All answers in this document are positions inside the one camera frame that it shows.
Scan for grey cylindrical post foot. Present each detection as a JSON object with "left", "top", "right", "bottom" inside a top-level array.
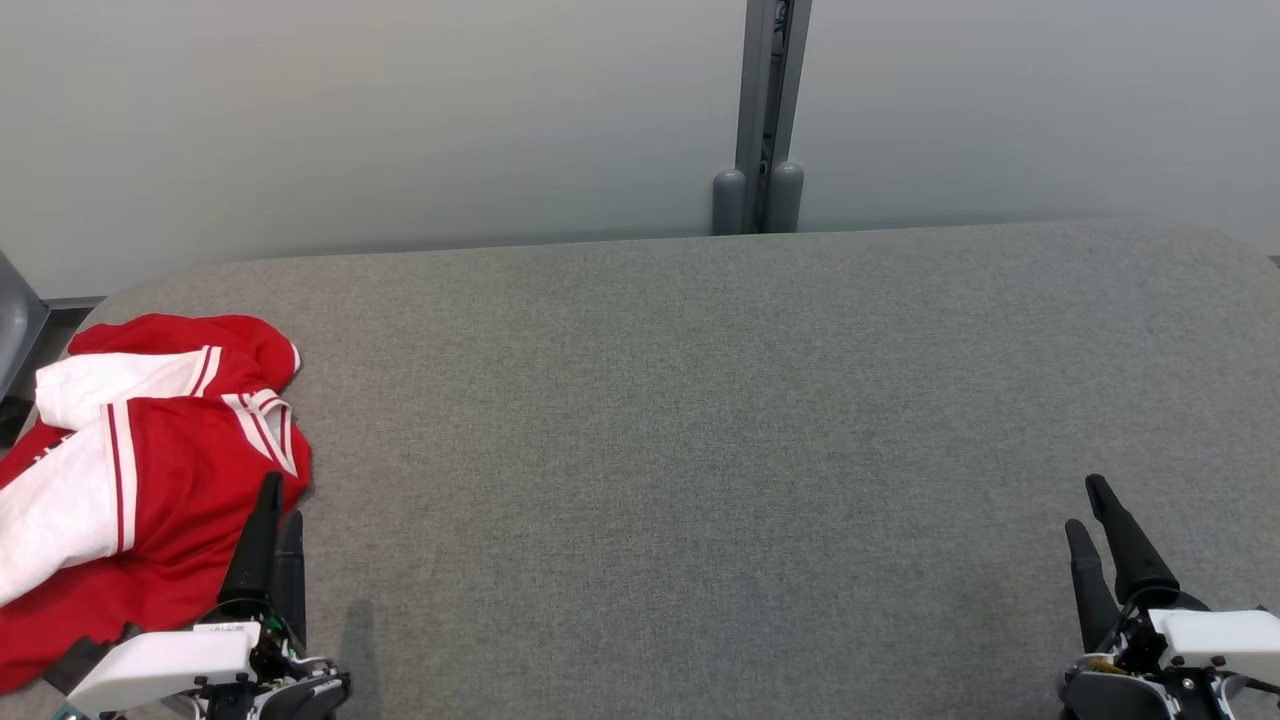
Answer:
[
  {"left": 767, "top": 161, "right": 806, "bottom": 234},
  {"left": 712, "top": 168, "right": 748, "bottom": 236}
]

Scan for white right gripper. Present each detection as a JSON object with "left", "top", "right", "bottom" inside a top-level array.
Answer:
[{"left": 1058, "top": 474, "right": 1280, "bottom": 720}]

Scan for red shorts with white band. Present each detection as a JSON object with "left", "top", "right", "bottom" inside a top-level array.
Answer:
[{"left": 66, "top": 314, "right": 302, "bottom": 399}]

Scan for grey partition post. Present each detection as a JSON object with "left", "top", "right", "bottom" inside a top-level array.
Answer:
[{"left": 735, "top": 0, "right": 813, "bottom": 236}]

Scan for red white basketball jersey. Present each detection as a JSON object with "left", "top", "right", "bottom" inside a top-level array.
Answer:
[{"left": 0, "top": 345, "right": 313, "bottom": 696}]

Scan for grey fabric cushion surface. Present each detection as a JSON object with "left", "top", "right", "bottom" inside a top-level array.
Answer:
[{"left": 0, "top": 220, "right": 1280, "bottom": 720}]

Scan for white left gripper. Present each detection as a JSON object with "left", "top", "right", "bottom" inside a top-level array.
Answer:
[{"left": 65, "top": 472, "right": 351, "bottom": 720}]

